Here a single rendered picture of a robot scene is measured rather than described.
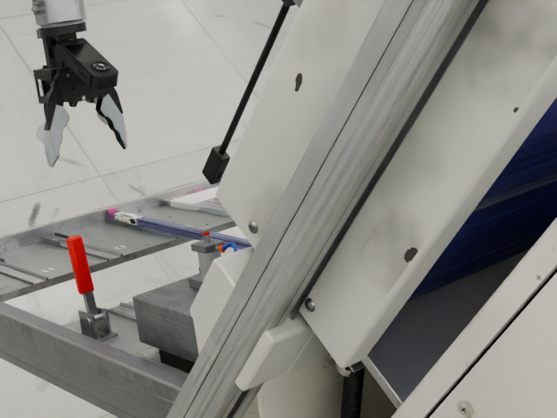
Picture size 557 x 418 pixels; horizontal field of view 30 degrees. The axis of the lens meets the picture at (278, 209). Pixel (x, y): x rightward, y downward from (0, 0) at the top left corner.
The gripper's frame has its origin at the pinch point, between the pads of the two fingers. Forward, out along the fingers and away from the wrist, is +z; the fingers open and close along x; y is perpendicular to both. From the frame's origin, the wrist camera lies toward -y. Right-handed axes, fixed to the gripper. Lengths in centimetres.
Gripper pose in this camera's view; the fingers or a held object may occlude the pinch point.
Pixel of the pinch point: (91, 156)
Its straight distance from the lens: 161.7
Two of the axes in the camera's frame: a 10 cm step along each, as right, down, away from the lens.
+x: -7.6, 2.5, -6.0
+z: 1.3, 9.6, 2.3
